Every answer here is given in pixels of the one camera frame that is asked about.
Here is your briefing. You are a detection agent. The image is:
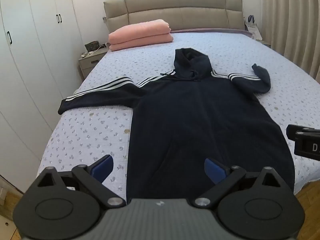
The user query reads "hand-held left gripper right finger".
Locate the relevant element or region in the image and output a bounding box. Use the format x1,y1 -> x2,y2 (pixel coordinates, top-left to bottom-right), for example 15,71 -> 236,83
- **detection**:
194,157 -> 288,208

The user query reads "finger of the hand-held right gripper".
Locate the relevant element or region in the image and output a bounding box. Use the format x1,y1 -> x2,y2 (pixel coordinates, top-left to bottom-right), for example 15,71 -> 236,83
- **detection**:
286,124 -> 320,141

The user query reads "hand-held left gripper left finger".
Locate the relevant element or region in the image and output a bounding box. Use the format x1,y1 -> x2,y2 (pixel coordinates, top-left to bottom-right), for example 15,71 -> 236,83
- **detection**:
30,154 -> 125,208

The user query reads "dark navy striped hoodie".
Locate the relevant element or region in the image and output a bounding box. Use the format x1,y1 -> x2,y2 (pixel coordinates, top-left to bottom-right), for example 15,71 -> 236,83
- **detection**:
58,47 -> 296,203

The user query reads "grey nightstand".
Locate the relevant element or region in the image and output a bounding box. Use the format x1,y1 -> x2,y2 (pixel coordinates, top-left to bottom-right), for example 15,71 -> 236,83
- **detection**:
78,46 -> 109,82

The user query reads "cream curtain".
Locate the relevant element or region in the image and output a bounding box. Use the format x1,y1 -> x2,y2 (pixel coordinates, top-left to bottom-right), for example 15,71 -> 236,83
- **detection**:
260,0 -> 320,78

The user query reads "bed with floral sheet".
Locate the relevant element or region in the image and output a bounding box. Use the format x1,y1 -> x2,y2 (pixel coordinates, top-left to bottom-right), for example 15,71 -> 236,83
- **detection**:
36,29 -> 320,198

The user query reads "white shopping bag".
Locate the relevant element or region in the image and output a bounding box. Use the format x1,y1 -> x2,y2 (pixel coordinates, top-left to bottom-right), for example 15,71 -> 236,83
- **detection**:
244,15 -> 263,41

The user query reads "patterned brown pouch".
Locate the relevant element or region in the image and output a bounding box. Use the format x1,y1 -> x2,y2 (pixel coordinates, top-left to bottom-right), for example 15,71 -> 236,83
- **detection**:
84,41 -> 101,52

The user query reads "white wardrobe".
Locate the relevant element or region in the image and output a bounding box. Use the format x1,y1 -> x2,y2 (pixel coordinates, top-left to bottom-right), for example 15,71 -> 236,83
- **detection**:
0,0 -> 86,193

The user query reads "folded pink blanket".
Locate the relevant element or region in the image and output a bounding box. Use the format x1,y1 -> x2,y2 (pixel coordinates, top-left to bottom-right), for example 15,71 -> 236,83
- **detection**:
108,19 -> 174,52

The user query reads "beige padded headboard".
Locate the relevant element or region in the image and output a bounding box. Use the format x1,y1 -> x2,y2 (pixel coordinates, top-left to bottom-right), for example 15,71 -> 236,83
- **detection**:
103,0 -> 244,34

